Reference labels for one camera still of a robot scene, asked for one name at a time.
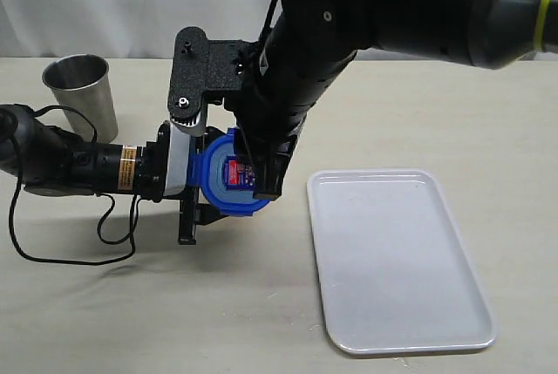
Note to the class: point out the white backdrop cloth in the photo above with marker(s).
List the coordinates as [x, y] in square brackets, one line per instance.
[121, 28]

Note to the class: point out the white plastic tray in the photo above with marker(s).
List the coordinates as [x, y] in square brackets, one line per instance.
[393, 271]

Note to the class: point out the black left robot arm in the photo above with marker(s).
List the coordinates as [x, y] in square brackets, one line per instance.
[52, 162]

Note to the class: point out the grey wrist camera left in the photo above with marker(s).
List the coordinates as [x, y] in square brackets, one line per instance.
[177, 161]

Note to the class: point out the blue plastic container lid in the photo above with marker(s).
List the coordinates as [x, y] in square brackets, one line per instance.
[226, 182]

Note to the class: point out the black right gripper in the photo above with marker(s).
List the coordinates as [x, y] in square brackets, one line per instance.
[261, 83]

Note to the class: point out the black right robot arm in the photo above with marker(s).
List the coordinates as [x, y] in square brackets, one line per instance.
[480, 33]

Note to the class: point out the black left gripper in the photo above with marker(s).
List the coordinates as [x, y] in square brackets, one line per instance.
[152, 177]

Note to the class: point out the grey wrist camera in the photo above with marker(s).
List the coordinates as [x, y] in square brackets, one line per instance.
[177, 161]
[195, 126]

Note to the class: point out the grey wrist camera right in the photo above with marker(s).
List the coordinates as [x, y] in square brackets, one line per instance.
[195, 126]

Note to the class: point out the stainless steel cup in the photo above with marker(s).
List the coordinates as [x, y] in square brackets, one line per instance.
[81, 82]

